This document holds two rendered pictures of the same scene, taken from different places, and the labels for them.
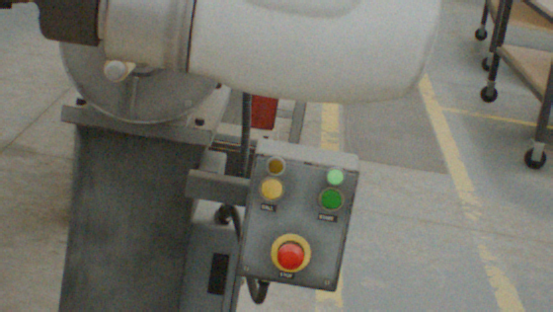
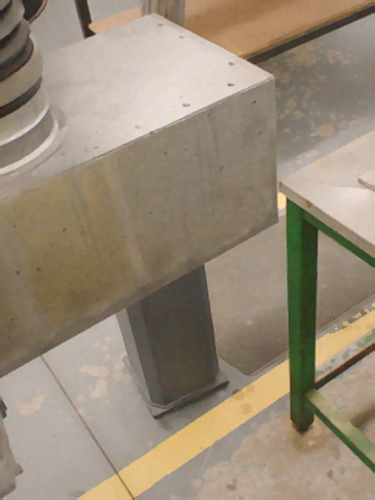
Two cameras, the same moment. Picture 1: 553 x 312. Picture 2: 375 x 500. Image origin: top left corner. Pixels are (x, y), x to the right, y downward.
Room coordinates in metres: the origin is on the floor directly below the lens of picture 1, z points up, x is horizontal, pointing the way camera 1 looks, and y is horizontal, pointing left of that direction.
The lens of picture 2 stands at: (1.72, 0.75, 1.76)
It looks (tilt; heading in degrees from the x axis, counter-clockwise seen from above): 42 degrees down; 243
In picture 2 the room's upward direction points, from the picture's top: 9 degrees counter-clockwise
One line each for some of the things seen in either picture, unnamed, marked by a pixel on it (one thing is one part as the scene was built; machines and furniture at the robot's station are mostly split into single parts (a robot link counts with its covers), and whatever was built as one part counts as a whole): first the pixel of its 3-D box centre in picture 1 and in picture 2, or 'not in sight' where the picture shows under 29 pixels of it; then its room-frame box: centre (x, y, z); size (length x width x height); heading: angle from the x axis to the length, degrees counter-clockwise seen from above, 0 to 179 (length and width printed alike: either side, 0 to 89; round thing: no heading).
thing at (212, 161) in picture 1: (210, 172); not in sight; (1.92, 0.13, 1.02); 0.13 x 0.04 x 0.04; 1
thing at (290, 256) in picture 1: (290, 254); not in sight; (1.71, -0.02, 0.97); 0.04 x 0.04 x 0.04; 1
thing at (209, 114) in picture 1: (152, 100); not in sight; (1.99, 0.26, 1.11); 0.36 x 0.24 x 0.04; 1
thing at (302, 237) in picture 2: not in sight; (302, 330); (1.00, -0.09, 0.45); 0.05 x 0.05 x 0.90; 1
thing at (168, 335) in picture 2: not in sight; (159, 301); (1.20, -0.51, 0.35); 0.28 x 0.28 x 0.70; 83
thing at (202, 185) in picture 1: (245, 193); not in sight; (1.84, 0.07, 1.02); 0.19 x 0.04 x 0.04; 91
